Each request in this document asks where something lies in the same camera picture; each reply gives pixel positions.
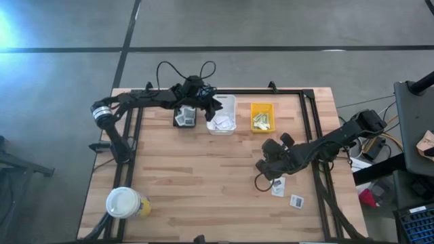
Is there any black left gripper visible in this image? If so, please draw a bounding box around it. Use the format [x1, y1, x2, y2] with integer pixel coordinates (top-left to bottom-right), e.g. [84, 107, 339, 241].
[182, 86, 224, 122]

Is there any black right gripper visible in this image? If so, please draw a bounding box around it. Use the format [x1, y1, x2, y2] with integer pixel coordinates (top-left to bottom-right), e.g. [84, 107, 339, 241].
[260, 132, 300, 177]

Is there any white plastic bin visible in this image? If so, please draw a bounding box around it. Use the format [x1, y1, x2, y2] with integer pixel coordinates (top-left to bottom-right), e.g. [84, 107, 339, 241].
[206, 94, 237, 136]

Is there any black slotted plastic basket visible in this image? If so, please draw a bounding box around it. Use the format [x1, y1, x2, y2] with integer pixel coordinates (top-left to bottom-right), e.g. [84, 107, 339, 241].
[173, 103, 198, 129]

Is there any yellow slotted plastic basket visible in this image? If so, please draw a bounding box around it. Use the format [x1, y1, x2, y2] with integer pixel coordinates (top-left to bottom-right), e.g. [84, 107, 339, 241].
[250, 102, 276, 134]

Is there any white paper box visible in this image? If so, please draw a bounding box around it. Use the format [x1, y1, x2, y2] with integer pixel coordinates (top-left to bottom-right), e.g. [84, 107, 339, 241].
[349, 157, 372, 174]

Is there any black power adapter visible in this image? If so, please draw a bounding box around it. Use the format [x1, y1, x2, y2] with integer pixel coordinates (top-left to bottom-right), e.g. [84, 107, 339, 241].
[364, 137, 386, 162]

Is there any red plastic object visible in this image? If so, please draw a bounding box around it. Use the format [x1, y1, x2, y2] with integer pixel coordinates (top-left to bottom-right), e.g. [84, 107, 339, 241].
[359, 188, 377, 208]

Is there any disinfecting wipes canister yellow label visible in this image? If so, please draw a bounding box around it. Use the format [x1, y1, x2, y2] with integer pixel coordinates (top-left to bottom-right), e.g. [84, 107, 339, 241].
[105, 186, 153, 220]

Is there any dark grey side table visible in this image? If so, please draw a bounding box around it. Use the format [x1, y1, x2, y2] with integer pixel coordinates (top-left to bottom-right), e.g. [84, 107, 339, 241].
[394, 81, 434, 177]

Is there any brown cardboard piece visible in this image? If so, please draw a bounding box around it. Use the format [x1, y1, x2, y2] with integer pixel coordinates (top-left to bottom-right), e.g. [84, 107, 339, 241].
[416, 130, 434, 162]

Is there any backlit black keyboard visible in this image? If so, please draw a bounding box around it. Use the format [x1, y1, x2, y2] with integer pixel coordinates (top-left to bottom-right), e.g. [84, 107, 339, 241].
[393, 203, 434, 244]

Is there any black round pole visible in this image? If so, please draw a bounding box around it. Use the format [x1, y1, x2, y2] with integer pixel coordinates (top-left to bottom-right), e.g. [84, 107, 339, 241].
[408, 70, 434, 96]

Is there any black metal stand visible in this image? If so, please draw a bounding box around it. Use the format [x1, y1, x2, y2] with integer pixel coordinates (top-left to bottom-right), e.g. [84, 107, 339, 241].
[0, 135, 55, 244]

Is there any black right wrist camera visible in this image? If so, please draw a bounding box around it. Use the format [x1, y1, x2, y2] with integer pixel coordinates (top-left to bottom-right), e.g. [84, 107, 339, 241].
[254, 159, 273, 181]

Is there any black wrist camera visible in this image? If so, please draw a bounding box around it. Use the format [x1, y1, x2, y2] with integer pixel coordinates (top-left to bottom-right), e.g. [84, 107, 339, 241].
[184, 76, 205, 94]
[254, 159, 273, 181]

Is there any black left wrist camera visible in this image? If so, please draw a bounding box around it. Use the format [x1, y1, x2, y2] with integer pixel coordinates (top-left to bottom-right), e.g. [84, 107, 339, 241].
[184, 76, 205, 94]

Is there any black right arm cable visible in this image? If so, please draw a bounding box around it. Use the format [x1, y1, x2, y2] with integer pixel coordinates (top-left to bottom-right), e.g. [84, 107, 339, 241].
[254, 172, 276, 192]

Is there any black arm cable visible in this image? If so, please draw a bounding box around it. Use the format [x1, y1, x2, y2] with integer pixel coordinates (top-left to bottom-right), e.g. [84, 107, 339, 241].
[155, 60, 217, 92]
[254, 172, 276, 192]

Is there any black aluminium table frame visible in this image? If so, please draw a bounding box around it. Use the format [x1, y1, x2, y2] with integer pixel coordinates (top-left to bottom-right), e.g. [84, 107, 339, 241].
[81, 81, 367, 243]

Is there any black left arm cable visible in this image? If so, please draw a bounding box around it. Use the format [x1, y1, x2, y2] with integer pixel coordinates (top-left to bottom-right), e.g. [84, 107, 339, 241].
[155, 60, 217, 92]

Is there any yellow cable bundle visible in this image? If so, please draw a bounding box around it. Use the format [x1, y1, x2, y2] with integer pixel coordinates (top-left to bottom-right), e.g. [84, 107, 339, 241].
[361, 115, 404, 153]

